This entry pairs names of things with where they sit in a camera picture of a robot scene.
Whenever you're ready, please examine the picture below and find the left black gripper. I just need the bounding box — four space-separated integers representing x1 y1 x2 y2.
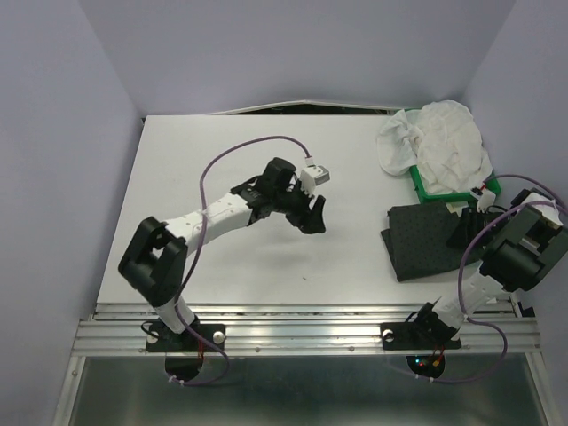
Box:
273 179 327 234

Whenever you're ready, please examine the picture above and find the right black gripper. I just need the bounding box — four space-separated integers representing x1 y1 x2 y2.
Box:
444 205 515 245

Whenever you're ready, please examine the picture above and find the dark grey dotted skirt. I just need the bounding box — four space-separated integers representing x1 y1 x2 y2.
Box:
381 201 465 282

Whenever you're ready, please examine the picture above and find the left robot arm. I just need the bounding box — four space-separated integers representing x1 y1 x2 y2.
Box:
118 157 330 350

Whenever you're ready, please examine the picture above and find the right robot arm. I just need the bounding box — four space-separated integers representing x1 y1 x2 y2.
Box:
408 190 567 348

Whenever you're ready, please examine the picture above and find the green plastic basket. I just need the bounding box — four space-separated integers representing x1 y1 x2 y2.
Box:
401 108 503 206

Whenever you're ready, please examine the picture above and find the white skirt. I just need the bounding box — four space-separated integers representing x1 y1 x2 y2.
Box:
376 100 493 195

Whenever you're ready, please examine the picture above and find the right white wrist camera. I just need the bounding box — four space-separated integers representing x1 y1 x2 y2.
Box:
469 185 496 213

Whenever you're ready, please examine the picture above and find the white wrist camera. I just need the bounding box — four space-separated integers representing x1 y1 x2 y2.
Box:
469 185 496 213
299 165 330 196

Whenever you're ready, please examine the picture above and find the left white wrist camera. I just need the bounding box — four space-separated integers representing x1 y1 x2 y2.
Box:
299 165 330 196

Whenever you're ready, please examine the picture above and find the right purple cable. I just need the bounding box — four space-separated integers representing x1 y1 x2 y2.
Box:
385 173 561 383

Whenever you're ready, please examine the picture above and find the purple cable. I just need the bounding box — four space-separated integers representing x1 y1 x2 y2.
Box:
167 135 317 386
385 173 561 383

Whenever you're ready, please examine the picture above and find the aluminium rail frame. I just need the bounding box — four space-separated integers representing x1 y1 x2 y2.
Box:
53 278 567 425

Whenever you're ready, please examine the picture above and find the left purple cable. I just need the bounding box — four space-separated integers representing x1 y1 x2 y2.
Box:
167 135 317 386

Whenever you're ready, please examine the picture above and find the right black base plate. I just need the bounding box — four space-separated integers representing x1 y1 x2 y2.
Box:
380 322 462 351

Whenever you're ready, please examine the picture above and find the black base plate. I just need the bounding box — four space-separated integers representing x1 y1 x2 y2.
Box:
140 319 226 353
380 322 462 351

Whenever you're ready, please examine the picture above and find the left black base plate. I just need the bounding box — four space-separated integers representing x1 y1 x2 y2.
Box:
140 319 226 353

